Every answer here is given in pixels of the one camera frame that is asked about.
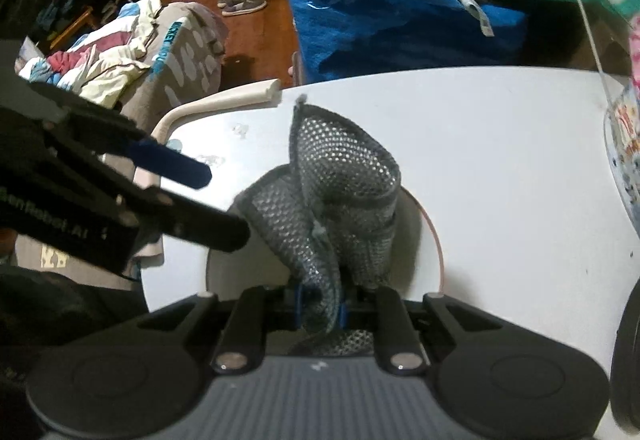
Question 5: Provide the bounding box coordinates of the blue plastic tote bag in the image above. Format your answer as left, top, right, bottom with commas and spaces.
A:
288, 0, 527, 83

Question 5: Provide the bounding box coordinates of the grey mesh dish cloth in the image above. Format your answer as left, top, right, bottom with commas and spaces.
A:
235, 97, 401, 356

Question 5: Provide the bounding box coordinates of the beige foam table edge guard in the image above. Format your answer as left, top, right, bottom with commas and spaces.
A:
133, 77, 282, 191

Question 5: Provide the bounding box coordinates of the black round stand base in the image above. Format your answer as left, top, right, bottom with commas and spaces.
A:
611, 283, 640, 434

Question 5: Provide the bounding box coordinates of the pile of colourful clothes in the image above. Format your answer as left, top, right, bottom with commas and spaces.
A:
18, 0, 163, 109

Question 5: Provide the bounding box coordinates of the white ceramic bowl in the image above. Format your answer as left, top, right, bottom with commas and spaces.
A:
205, 189, 444, 301

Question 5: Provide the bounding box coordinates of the pink heart patterned cloth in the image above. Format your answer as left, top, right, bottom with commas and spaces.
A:
628, 15, 640, 89

